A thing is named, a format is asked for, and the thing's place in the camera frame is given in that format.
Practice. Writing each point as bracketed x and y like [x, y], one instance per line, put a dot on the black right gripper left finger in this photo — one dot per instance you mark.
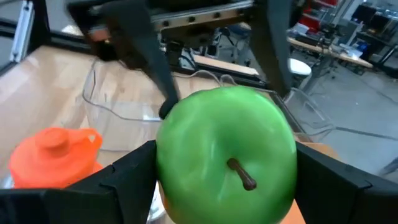
[124, 193]

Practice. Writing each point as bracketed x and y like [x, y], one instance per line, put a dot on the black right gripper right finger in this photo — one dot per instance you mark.
[335, 199]

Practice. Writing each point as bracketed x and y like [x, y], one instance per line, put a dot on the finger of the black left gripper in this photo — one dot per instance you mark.
[273, 46]
[143, 40]

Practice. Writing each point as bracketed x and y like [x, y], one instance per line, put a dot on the clear plastic bin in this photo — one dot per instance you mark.
[311, 118]
[124, 124]

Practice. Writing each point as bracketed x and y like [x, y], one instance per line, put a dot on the orange plastic bottle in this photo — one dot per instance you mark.
[53, 161]

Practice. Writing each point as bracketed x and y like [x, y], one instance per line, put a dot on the green apple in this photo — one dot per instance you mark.
[217, 140]

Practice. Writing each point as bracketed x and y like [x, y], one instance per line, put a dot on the white trash bin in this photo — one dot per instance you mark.
[298, 69]

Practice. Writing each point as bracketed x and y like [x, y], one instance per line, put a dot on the red storage boxes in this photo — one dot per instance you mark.
[311, 21]

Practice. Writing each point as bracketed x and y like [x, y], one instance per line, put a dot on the wooden background desk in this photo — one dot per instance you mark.
[342, 56]

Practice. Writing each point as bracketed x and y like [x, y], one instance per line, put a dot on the silver aluminium bar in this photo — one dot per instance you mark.
[21, 31]

